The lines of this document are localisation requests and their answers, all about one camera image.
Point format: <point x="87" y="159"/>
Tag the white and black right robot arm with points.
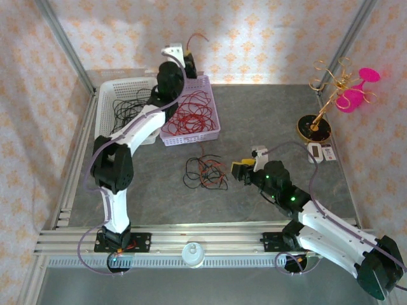
<point x="330" y="228"/>

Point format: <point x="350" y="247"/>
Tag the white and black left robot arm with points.
<point x="116" y="206"/>

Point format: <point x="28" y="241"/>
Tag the lilac perforated plastic basket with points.
<point x="206" y="133"/>

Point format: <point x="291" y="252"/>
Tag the white digital timer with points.
<point x="314" y="153"/>

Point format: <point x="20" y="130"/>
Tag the small white card red mark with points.
<point x="329" y="154"/>

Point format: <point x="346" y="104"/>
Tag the white perforated plastic basket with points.
<point x="108" y="95"/>

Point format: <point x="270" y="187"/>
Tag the white round knob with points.
<point x="192" y="254"/>

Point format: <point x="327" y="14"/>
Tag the pink plastic goblet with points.
<point x="348" y="100"/>

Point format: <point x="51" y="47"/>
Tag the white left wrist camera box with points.
<point x="174" y="52"/>

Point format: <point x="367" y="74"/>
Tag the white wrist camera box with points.
<point x="260" y="155"/>
<point x="174" y="52"/>

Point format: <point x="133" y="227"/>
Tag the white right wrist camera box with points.
<point x="260" y="155"/>

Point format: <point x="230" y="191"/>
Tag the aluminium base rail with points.
<point x="206" y="238"/>

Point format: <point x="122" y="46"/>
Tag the aluminium frame post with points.
<point x="63" y="44"/>
<point x="346" y="44"/>

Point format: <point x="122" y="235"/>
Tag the aluminium side rail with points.
<point x="74" y="165"/>

